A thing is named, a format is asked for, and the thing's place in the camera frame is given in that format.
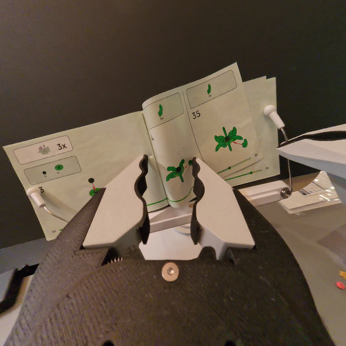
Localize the dark upright panel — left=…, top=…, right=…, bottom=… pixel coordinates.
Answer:
left=0, top=0, right=346, bottom=249

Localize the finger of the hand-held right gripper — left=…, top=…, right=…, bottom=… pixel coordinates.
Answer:
left=278, top=126, right=346, bottom=148
left=276, top=139, right=346, bottom=205

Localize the white-tipped wire page holder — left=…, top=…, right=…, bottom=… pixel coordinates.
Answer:
left=263, top=104, right=294, bottom=193
left=26, top=187, right=70, bottom=223

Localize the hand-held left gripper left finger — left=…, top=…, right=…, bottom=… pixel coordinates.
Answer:
left=82, top=154, right=150, bottom=249

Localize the white book stand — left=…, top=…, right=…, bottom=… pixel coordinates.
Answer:
left=147, top=180, right=293, bottom=237

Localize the clear plastic bag with leaflet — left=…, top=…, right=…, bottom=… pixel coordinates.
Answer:
left=279, top=170, right=343, bottom=214

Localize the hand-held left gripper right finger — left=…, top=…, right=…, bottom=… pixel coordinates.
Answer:
left=190, top=157, right=256, bottom=260

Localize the pale green instruction booklet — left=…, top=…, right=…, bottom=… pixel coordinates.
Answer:
left=3, top=62, right=281, bottom=241

